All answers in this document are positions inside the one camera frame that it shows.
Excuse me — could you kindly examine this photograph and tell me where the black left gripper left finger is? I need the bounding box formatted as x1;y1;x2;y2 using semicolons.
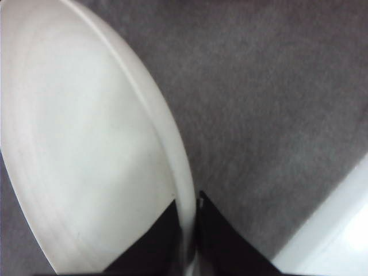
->
102;200;185;276

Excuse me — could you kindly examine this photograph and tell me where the white plate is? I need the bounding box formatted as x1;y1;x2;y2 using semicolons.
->
0;0;197;276

